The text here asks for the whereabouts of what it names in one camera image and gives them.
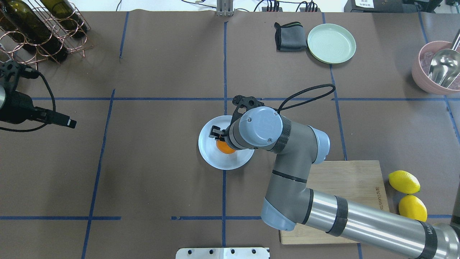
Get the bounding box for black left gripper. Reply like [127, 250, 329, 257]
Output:
[0, 60, 76, 128]

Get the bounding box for light blue plate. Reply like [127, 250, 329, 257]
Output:
[198, 115, 254, 170]

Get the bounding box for yellow lemon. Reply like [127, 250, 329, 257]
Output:
[398, 195, 428, 222]
[388, 170, 421, 195]

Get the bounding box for dark grey folded cloth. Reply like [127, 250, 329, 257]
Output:
[274, 22, 308, 52]

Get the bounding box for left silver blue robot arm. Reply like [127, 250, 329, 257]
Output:
[0, 60, 76, 132]

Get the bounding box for yellow lemon right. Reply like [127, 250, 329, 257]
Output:
[398, 195, 428, 222]

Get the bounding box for metal scoop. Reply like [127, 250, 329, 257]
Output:
[428, 31, 460, 88]

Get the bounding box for light green plate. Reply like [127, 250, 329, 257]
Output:
[307, 23, 357, 64]

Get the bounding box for aluminium frame post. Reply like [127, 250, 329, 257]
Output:
[216, 0, 234, 17]

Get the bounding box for copper wire bottle rack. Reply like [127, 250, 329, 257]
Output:
[1, 0, 94, 64]

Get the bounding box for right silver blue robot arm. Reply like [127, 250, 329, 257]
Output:
[205, 95, 459, 259]

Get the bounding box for wooden cutting board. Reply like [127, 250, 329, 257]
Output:
[280, 160, 389, 245]

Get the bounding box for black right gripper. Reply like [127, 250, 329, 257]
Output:
[209, 95, 265, 140]

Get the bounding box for dark glass bottle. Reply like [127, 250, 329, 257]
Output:
[1, 0, 68, 63]
[41, 0, 88, 39]

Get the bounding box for orange fruit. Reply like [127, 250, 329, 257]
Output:
[216, 140, 236, 154]

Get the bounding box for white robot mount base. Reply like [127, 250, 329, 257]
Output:
[175, 247, 271, 259]

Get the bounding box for pink bowl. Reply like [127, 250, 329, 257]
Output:
[411, 41, 460, 96]

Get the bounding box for dark glass bottle rear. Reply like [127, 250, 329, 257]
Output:
[1, 0, 68, 63]

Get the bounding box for dark glass bottle middle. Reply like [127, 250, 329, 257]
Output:
[41, 0, 88, 39]

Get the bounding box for yellow lemon left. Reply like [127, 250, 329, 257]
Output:
[388, 170, 421, 195]

